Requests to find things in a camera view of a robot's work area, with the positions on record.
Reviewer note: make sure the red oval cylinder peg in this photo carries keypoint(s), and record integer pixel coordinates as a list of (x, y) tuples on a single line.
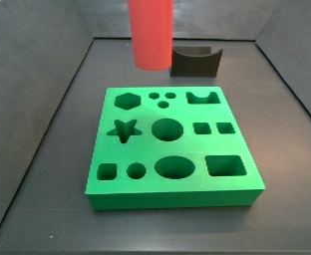
[(152, 27)]

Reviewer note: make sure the green shape sorter block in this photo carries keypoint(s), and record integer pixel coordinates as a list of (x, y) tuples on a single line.
[(170, 151)]

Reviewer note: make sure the black curved cradle block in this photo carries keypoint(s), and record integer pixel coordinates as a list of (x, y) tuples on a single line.
[(194, 61)]

